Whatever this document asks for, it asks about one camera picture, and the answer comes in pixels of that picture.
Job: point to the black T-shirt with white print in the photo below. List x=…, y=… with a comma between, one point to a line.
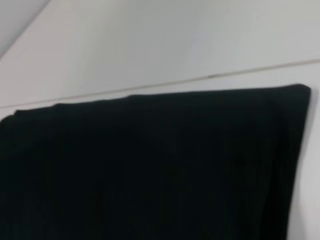
x=150, y=162

